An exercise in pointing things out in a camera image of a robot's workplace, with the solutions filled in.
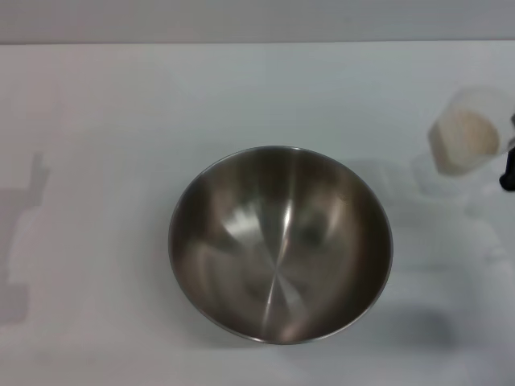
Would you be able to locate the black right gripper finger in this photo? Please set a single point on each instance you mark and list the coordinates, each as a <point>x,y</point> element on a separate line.
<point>509,169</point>

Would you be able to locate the white rice grains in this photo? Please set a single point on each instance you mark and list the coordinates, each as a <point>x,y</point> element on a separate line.
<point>470,132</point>

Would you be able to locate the clear plastic measuring cup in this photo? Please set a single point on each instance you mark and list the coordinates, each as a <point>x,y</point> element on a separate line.
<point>446,161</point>

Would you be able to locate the stainless steel mixing bowl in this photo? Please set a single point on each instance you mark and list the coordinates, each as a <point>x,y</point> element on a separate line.
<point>281,245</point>

